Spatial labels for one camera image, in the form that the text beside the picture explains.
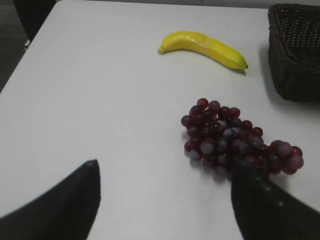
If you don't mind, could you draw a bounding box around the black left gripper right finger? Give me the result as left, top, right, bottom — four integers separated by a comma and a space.
231, 158, 320, 240

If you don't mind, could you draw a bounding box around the yellow banana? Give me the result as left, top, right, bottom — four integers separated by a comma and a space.
157, 31, 248, 70

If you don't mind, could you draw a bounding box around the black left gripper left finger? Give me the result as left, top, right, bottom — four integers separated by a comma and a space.
0, 159, 101, 240

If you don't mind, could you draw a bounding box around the black wicker basket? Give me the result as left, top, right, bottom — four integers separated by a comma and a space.
268, 3, 320, 102

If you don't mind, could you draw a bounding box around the dark red grape bunch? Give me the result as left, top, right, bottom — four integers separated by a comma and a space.
181, 98, 304, 177

